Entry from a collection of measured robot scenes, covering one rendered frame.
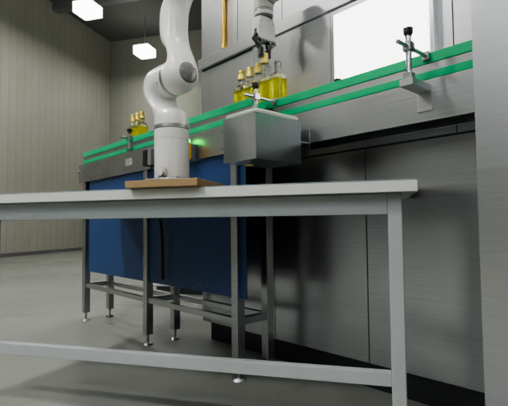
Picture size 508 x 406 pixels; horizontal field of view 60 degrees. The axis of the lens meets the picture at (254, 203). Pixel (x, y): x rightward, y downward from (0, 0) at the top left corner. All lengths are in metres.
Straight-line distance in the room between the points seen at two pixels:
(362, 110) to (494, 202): 0.58
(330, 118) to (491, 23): 0.62
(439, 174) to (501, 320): 0.61
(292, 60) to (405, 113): 0.76
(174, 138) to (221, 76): 1.01
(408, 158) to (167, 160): 0.84
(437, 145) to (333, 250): 0.58
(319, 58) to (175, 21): 0.63
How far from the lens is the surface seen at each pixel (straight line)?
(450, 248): 1.59
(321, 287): 1.89
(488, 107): 1.17
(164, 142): 1.52
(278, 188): 1.33
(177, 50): 1.59
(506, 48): 1.19
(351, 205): 1.34
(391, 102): 1.48
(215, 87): 2.50
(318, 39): 1.98
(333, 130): 1.59
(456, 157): 1.59
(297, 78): 2.01
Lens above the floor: 0.63
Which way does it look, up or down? 3 degrees up
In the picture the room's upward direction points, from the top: 1 degrees counter-clockwise
